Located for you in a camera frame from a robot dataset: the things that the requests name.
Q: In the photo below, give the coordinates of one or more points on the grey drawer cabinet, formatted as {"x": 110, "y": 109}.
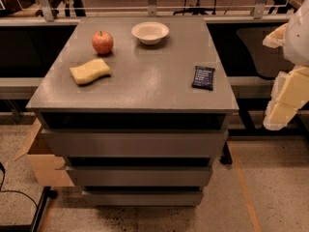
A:
{"x": 142, "y": 135}

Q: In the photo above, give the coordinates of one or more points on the yellow sponge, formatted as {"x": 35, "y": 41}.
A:
{"x": 90, "y": 71}

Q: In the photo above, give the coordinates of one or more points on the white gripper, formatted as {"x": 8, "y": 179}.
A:
{"x": 297, "y": 39}

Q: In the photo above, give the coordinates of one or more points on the red apple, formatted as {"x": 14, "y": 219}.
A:
{"x": 102, "y": 42}

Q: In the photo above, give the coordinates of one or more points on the cardboard box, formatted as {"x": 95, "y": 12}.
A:
{"x": 48, "y": 169}

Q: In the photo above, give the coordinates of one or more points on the metal railing frame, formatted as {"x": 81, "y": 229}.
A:
{"x": 76, "y": 9}

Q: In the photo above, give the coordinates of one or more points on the dark blue rxbar wrapper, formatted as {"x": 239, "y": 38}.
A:
{"x": 203, "y": 78}

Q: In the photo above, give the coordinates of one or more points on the white paper bowl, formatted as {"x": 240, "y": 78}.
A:
{"x": 150, "y": 33}

